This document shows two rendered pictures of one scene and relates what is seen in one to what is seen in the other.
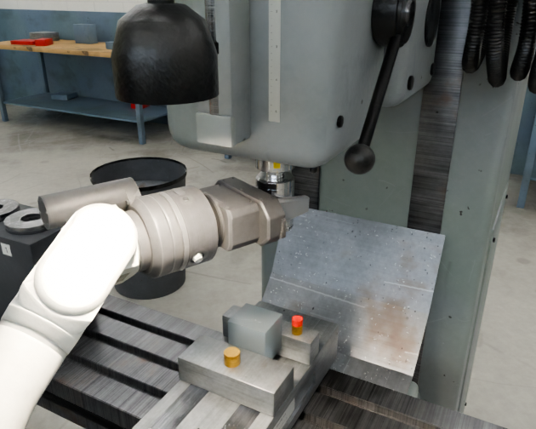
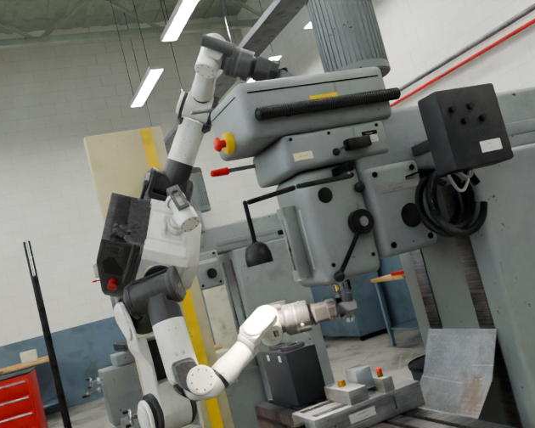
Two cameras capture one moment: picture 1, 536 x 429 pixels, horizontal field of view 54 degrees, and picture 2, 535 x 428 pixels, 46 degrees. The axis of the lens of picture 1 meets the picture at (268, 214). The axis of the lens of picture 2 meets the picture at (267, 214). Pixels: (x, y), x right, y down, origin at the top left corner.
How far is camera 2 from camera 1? 137 cm
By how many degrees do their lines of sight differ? 47
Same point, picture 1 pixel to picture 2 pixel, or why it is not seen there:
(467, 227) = (504, 320)
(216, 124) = (295, 273)
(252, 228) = (324, 313)
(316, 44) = (315, 241)
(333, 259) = (449, 357)
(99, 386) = not seen: hidden behind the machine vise
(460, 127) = (478, 261)
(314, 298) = (440, 383)
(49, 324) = (245, 339)
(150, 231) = (283, 314)
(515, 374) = not seen: outside the picture
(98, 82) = not seen: hidden behind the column
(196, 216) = (300, 308)
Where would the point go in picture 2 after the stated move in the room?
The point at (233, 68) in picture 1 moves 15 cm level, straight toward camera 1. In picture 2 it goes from (295, 254) to (265, 261)
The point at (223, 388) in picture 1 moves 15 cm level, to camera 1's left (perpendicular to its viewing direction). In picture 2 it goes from (336, 397) to (295, 400)
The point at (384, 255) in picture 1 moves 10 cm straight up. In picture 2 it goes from (470, 348) to (461, 316)
